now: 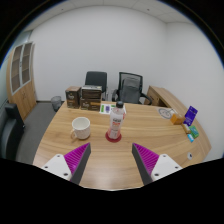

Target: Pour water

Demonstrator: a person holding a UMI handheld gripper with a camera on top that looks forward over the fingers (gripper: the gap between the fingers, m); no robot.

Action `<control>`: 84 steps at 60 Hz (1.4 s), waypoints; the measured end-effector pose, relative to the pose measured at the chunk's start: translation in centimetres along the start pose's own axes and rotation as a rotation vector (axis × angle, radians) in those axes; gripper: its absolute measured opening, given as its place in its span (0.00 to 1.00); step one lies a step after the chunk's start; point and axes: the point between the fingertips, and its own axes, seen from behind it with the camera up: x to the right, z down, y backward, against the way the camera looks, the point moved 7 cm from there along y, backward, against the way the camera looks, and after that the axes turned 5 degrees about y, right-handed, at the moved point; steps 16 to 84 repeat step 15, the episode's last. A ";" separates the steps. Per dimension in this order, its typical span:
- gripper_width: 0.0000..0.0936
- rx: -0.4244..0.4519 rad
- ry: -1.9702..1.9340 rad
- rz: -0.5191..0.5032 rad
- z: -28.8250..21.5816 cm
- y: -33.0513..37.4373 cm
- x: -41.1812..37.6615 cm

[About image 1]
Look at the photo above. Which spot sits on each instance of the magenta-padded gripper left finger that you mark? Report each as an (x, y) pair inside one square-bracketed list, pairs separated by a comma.
[(76, 159)]

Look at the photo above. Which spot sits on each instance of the brown carton with orange stripe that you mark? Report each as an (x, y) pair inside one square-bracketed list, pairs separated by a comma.
[(90, 104)]

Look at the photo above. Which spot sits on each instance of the green packet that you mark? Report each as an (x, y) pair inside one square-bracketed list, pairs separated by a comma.
[(194, 132)]

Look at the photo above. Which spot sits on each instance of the black leather sofa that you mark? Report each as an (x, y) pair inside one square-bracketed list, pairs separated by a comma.
[(10, 133)]

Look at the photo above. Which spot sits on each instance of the black solid-back office chair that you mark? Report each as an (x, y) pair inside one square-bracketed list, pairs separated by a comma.
[(96, 80)]

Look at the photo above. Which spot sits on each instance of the wooden side desk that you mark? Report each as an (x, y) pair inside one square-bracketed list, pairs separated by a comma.
[(161, 95)]

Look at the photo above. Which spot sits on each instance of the grey waste bin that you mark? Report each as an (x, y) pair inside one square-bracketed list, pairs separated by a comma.
[(56, 102)]

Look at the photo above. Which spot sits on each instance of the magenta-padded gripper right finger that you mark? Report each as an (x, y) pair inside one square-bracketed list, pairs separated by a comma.
[(146, 159)]

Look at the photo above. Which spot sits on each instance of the small blue packet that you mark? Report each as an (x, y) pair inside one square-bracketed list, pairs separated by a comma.
[(190, 138)]

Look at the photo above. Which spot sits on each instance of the small dark brown carton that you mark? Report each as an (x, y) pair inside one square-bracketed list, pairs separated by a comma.
[(72, 97)]

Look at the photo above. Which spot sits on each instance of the flat round red coaster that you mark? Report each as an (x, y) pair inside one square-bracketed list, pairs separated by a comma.
[(109, 139)]

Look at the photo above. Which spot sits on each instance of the grey mesh-back office chair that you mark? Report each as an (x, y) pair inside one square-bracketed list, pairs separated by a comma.
[(130, 89)]

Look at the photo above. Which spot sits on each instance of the wooden cabinet with glass doors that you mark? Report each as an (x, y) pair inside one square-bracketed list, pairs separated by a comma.
[(22, 90)]

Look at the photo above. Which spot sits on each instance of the small white round object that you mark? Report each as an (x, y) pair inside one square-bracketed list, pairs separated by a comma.
[(189, 155)]

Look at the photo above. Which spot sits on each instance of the purple standing card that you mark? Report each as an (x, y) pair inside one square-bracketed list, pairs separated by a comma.
[(190, 115)]

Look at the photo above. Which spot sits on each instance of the clear bottle with black cap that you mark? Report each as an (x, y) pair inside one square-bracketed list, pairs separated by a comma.
[(116, 123)]

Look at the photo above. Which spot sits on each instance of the dark brown flat carton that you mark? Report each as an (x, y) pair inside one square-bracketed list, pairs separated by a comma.
[(91, 92)]

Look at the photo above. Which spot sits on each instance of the small orange box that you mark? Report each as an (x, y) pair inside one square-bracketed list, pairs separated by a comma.
[(177, 119)]

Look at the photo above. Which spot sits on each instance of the white green printed leaflet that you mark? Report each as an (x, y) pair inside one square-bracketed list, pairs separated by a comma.
[(106, 108)]

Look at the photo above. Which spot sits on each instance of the white ceramic mug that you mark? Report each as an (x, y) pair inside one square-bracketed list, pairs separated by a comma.
[(81, 128)]

